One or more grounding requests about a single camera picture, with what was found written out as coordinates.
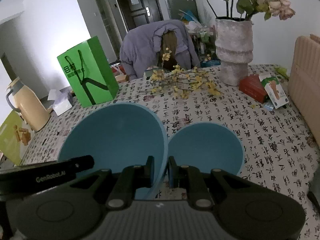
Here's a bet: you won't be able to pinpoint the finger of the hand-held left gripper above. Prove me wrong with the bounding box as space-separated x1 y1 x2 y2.
71 155 95 174

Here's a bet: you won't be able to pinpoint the red box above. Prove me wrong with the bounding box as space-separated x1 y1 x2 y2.
239 74 267 103

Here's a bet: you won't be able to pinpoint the beige thermos jug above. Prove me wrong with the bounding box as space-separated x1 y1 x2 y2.
5 77 52 132

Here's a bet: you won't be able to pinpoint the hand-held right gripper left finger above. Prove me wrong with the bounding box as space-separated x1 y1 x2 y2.
70 155 155 209

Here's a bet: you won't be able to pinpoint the green patterned chair cushion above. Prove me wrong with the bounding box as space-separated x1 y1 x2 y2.
144 66 164 78

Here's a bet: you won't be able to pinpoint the yellow-green snack box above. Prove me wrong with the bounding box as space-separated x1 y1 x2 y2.
0 110 32 166

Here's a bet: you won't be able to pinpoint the yellow flower branches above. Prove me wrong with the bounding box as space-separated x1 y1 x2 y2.
144 47 223 100

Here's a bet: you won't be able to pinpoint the dark entrance door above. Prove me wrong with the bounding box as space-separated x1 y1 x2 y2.
113 0 164 32

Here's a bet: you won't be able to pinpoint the beige small suitcase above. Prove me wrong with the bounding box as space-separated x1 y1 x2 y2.
287 34 320 118

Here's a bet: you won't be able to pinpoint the textured grey vase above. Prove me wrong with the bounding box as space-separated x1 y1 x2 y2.
215 17 254 86

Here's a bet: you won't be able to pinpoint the wooden chair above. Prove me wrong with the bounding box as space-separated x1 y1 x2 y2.
160 31 180 70

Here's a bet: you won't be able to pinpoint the grey refrigerator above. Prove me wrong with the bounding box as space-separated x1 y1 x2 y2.
164 0 199 22

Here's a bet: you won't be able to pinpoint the green paper bag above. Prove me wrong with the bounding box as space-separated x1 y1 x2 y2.
57 35 120 107

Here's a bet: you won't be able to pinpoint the white green carton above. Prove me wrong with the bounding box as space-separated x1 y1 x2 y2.
259 74 290 110

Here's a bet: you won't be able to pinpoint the blue bowl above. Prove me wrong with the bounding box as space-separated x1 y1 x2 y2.
57 102 168 200
164 122 245 180

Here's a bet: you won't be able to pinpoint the purple tissue pack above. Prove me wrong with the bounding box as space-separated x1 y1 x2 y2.
47 89 73 116

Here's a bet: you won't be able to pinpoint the cluttered side shelf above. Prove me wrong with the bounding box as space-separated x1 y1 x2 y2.
179 9 220 68

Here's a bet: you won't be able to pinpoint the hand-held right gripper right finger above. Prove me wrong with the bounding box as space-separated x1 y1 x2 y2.
167 156 250 209

